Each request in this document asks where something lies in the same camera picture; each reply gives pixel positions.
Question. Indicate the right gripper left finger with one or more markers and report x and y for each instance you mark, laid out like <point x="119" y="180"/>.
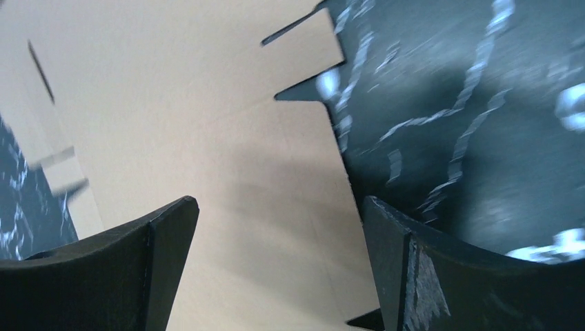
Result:
<point x="124" y="278"/>

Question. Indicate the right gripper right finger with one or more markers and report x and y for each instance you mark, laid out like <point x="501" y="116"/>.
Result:
<point x="428" y="280"/>

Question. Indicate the brown cardboard box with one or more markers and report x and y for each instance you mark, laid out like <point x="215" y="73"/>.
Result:
<point x="150" y="101"/>

